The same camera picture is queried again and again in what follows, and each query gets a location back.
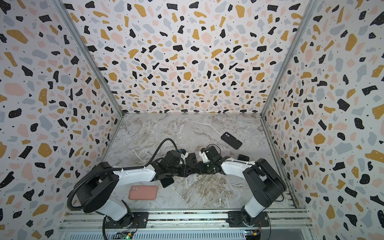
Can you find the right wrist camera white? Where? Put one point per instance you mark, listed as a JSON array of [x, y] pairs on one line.
[[204, 156]]

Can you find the circuit board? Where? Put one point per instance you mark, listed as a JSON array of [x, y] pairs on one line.
[[253, 234], [126, 235]]

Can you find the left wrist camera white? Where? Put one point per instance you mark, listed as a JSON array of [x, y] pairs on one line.
[[184, 154]]

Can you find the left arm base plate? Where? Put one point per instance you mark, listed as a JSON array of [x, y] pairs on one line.
[[135, 220]]

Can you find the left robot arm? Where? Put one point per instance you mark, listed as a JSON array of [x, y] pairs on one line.
[[95, 189]]

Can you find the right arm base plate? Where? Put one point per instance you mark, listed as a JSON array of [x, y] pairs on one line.
[[241, 219]]

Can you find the pink phone case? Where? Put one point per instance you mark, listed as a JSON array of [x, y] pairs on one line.
[[143, 193]]

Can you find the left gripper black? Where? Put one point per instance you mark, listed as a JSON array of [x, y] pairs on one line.
[[185, 169]]

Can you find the left circuit board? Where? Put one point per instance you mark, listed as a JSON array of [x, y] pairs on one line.
[[126, 235]]

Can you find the purple edged phone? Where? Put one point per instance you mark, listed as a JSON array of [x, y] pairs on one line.
[[191, 160]]

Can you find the right circuit board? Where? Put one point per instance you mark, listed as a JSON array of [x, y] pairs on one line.
[[253, 234]]

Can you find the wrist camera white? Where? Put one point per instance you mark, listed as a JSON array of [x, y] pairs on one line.
[[204, 156], [184, 154]]

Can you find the silver edged phone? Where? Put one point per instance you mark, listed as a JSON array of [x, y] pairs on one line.
[[167, 182]]

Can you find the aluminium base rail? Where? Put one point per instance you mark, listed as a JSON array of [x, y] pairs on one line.
[[285, 224]]

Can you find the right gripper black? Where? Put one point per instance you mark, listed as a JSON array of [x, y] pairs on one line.
[[199, 163]]

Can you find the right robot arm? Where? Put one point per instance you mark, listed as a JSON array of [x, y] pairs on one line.
[[264, 182]]

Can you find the black phone case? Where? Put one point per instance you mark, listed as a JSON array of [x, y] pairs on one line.
[[231, 140]]

